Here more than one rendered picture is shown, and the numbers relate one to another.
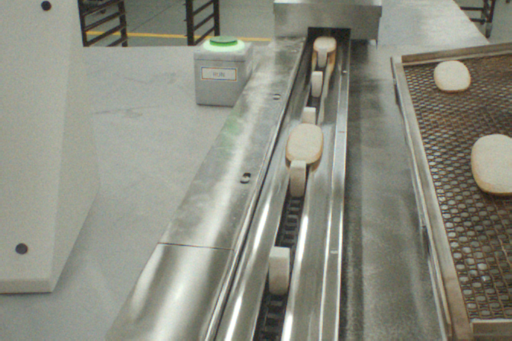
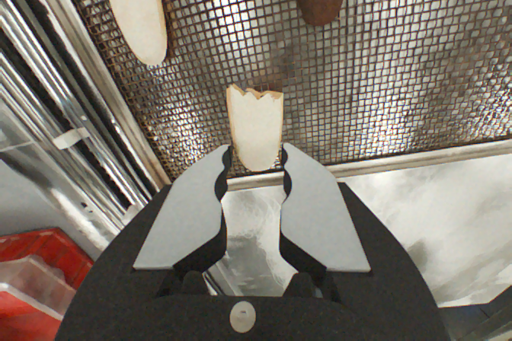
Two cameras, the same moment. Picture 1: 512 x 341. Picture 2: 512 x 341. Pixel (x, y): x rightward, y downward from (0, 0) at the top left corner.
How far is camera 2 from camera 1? 0.42 m
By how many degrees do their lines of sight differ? 96
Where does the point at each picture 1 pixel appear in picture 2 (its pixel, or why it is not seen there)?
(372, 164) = not seen: outside the picture
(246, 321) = (87, 170)
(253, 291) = (72, 152)
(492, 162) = (128, 15)
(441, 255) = (143, 145)
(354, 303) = not seen: hidden behind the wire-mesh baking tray
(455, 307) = (164, 180)
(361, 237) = not seen: hidden behind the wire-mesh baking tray
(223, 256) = (36, 148)
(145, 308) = (47, 192)
